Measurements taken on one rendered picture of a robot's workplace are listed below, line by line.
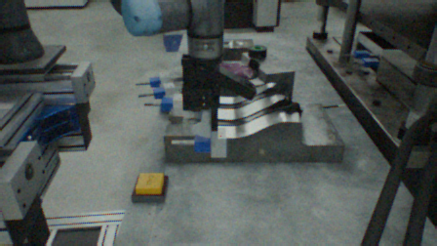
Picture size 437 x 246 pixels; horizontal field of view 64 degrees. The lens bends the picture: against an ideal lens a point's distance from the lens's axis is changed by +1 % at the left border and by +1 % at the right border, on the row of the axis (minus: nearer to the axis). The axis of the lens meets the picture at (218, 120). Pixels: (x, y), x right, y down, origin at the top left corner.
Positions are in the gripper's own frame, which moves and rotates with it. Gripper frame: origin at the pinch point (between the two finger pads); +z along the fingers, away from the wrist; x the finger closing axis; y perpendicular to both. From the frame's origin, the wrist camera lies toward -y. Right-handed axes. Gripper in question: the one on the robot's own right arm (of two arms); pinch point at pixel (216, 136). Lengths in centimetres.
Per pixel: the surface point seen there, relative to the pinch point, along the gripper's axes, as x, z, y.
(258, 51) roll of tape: -67, 1, -17
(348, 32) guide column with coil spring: -97, 1, -63
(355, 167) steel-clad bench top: -7.8, 14.9, -38.7
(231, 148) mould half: -10.0, 10.4, -4.3
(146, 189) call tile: 5.5, 11.8, 16.6
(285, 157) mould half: -10.0, 13.3, -19.5
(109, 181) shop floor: -101, 95, 67
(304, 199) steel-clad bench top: 5.3, 15.0, -21.8
